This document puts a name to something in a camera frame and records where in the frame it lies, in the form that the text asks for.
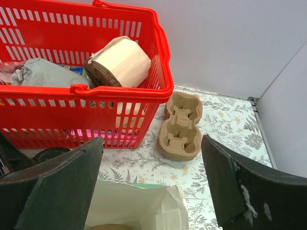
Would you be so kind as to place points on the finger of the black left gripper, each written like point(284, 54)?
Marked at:
point(11, 159)

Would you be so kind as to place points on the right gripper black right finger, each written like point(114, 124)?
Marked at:
point(248, 195)

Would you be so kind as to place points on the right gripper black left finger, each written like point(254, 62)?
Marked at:
point(53, 195)

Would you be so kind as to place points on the black paper coffee cup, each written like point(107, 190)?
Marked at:
point(49, 153)

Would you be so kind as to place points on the green illustrated paper bag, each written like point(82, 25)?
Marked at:
point(139, 206)

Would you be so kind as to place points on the brown cardboard cup carrier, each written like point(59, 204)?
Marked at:
point(111, 227)

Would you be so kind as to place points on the red plastic shopping basket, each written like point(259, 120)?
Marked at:
point(66, 33)

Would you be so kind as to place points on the stack of spare cup carriers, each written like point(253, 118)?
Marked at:
point(179, 138)

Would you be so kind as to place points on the grey foil pouch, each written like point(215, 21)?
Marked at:
point(42, 73)

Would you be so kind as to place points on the aluminium frame rail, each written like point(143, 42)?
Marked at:
point(253, 102)

